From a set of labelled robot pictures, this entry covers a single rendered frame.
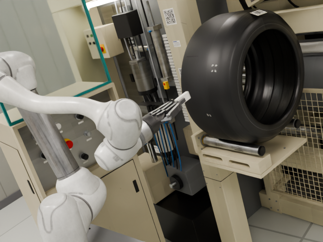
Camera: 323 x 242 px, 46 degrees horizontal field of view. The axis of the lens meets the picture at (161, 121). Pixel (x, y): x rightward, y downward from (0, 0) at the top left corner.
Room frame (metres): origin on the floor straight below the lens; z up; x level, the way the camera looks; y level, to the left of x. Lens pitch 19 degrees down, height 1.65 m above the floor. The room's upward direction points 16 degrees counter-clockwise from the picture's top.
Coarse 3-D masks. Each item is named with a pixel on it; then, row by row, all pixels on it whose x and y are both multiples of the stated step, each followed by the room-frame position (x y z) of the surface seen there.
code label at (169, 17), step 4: (172, 8) 1.80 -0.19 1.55; (164, 12) 1.85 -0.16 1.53; (168, 12) 1.83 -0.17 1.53; (172, 12) 1.81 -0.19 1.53; (164, 16) 1.86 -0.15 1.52; (168, 16) 1.83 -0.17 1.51; (172, 16) 1.81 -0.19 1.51; (168, 20) 1.84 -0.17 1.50; (172, 20) 1.82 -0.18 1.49; (168, 24) 1.85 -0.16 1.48
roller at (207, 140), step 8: (208, 136) 1.70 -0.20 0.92; (208, 144) 1.68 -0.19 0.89; (216, 144) 1.63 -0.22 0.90; (224, 144) 1.59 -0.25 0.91; (232, 144) 1.55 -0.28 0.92; (240, 144) 1.52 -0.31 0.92; (248, 144) 1.49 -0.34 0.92; (248, 152) 1.47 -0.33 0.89; (256, 152) 1.44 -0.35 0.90; (264, 152) 1.44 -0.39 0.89
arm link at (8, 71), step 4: (0, 60) 1.42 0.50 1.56; (4, 60) 1.44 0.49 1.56; (0, 64) 1.40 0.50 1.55; (4, 64) 1.42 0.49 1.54; (0, 68) 1.38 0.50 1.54; (4, 68) 1.40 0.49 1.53; (8, 68) 1.42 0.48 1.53; (0, 72) 1.35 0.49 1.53; (4, 72) 1.39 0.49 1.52; (8, 72) 1.41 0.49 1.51; (0, 76) 1.33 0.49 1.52
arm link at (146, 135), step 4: (144, 124) 1.23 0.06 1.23; (144, 128) 1.22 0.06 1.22; (148, 128) 1.23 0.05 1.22; (144, 132) 1.22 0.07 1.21; (148, 132) 1.22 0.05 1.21; (140, 136) 1.20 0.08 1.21; (144, 136) 1.21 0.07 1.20; (148, 136) 1.22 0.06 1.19; (152, 136) 1.24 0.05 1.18; (144, 140) 1.21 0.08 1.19; (148, 140) 1.23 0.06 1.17; (144, 144) 1.22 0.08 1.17
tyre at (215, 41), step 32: (224, 32) 1.47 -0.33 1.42; (256, 32) 1.48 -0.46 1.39; (288, 32) 1.60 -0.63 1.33; (192, 64) 1.52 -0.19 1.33; (224, 64) 1.40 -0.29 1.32; (256, 64) 1.87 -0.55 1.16; (288, 64) 1.74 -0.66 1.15; (192, 96) 1.50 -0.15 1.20; (224, 96) 1.38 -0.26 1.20; (256, 96) 1.83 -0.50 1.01; (288, 96) 1.70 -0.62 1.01; (224, 128) 1.42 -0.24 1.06; (256, 128) 1.42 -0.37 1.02
